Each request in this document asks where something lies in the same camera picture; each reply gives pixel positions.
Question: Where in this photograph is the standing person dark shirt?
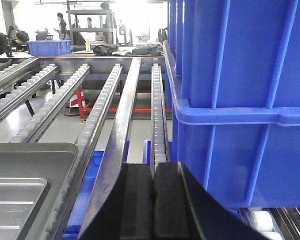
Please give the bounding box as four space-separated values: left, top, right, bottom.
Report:
55 12 67 40

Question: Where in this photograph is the lower blue bin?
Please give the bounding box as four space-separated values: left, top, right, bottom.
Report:
62 140 151 240

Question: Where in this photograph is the large blue plastic crate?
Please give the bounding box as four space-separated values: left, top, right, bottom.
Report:
163 43 300 208

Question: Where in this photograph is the upper stacked blue crate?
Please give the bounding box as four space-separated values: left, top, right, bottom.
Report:
168 0 300 109

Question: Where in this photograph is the silver metal tray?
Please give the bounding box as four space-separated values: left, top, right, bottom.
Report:
0 143 78 240

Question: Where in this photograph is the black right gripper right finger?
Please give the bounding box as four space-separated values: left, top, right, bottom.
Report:
153 162 263 240

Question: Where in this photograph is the steel divider rail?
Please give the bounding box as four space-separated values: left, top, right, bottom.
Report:
78 57 142 240

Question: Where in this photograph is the black bag on table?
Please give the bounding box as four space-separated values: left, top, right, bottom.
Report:
92 44 119 56

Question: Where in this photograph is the white roller track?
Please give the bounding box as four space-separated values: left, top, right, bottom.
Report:
0 63 60 123
9 63 90 143
40 63 122 240
150 63 170 173

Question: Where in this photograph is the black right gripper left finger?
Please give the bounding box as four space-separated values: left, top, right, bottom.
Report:
79 163 153 240

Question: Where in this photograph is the distant blue plastic bin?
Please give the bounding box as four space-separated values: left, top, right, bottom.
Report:
27 40 71 57

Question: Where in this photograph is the metal shelving rack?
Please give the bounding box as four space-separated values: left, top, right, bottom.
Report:
66 0 116 49

